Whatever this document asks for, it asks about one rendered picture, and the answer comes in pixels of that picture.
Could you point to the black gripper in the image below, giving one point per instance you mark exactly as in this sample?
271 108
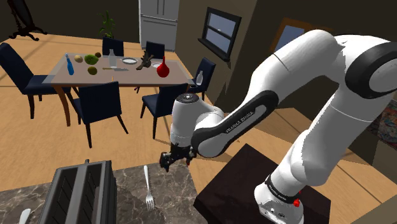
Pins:
179 152

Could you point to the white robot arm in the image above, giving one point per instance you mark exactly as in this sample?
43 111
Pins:
313 93

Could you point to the black coat stand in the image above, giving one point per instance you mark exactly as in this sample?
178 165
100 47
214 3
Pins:
21 18

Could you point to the white utensil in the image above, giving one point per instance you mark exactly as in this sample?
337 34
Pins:
24 216

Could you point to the dark grey toaster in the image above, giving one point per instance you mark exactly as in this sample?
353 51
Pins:
77 195

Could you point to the wooden dining table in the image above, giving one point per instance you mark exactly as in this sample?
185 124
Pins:
130 77

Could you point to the green potted plant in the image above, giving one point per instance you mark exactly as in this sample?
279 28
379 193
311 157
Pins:
107 26

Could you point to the black framed window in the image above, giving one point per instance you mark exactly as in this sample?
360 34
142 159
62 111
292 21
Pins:
220 31

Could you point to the silver fork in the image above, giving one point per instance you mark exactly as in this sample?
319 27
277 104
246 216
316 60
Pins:
148 189

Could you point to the dark robot stand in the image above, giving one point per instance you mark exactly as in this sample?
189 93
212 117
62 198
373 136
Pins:
229 186

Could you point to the dark blue dining chair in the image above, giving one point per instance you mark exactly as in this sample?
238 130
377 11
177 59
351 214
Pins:
206 69
113 46
155 49
18 74
99 102
164 99

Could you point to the white refrigerator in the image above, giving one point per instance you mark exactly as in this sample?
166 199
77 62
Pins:
158 24

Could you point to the orange framed wall picture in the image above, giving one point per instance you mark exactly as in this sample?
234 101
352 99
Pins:
290 35

